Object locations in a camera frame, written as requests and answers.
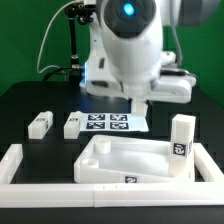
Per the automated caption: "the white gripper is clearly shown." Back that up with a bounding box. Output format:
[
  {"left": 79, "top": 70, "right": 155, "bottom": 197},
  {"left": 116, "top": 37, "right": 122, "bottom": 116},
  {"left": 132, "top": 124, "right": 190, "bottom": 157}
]
[{"left": 87, "top": 69, "right": 196, "bottom": 103}]

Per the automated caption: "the white desk tabletop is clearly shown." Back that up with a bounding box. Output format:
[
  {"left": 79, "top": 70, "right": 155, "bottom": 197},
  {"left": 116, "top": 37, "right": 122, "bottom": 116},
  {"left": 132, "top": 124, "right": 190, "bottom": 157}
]
[{"left": 73, "top": 134, "right": 197, "bottom": 184}]

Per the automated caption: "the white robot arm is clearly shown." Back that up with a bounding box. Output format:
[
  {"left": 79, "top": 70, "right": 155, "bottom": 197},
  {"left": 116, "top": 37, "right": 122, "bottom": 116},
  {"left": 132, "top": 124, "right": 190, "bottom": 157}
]
[{"left": 81, "top": 0, "right": 221, "bottom": 103}]

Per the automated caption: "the marker tag sheet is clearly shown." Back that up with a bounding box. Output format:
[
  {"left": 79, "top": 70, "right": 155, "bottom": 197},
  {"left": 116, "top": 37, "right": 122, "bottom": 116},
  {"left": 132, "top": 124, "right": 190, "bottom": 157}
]
[{"left": 80, "top": 113, "right": 149, "bottom": 132}]

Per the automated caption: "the white U-shaped obstacle frame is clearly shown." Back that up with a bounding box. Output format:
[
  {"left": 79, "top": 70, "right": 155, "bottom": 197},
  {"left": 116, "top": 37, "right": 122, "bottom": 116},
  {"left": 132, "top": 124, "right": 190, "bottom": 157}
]
[{"left": 0, "top": 144, "right": 224, "bottom": 208}]

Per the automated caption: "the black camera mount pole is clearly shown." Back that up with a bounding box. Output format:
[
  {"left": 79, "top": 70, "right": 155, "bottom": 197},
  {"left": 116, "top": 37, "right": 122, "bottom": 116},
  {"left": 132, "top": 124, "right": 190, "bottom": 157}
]
[{"left": 64, "top": 2, "right": 92, "bottom": 84}]

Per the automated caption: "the white cable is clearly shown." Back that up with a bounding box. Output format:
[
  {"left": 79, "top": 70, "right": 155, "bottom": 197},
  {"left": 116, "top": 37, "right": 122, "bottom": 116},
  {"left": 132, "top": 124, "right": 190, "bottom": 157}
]
[{"left": 36, "top": 0, "right": 81, "bottom": 76}]

